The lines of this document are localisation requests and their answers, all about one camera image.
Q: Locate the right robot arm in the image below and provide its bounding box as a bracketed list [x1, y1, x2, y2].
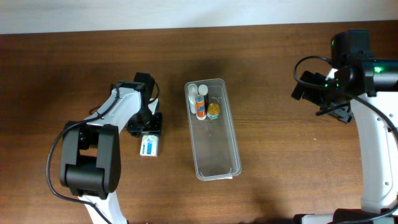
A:
[292, 59, 397, 223]

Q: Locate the clear plastic container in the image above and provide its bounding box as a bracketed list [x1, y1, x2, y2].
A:
[185, 78, 242, 181]

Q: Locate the black bottle white cap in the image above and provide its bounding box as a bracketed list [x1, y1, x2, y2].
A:
[198, 84, 209, 110]

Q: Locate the gold lid jar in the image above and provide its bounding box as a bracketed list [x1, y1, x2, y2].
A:
[207, 103, 220, 119]

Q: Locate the white Panadol box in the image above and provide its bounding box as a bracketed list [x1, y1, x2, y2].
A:
[140, 135, 159, 157]

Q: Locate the orange tablet tube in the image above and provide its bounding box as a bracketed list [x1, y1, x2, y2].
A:
[195, 95, 206, 120]

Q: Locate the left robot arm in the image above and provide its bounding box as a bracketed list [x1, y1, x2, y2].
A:
[56, 81, 162, 223]

